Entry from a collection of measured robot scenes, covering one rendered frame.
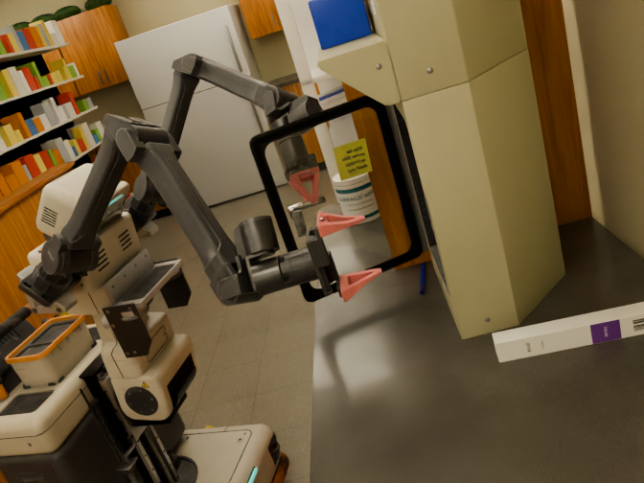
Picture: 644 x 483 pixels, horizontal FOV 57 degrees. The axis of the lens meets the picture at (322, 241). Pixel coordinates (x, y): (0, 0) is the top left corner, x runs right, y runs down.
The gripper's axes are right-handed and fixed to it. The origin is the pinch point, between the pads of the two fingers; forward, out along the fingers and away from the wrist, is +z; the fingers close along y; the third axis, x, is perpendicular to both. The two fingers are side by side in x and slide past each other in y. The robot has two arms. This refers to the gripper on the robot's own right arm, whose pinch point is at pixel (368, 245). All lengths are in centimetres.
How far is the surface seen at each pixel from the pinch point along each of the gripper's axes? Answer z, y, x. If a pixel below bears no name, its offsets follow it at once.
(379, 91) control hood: 9.1, 22.1, 7.8
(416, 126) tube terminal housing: 13.3, 14.8, 7.9
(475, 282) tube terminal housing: 16.3, -16.4, 8.6
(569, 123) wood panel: 50, -3, 45
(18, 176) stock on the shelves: -231, 2, 312
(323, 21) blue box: 3.6, 34.8, 27.4
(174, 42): -137, 56, 497
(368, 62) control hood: 8.6, 26.9, 7.6
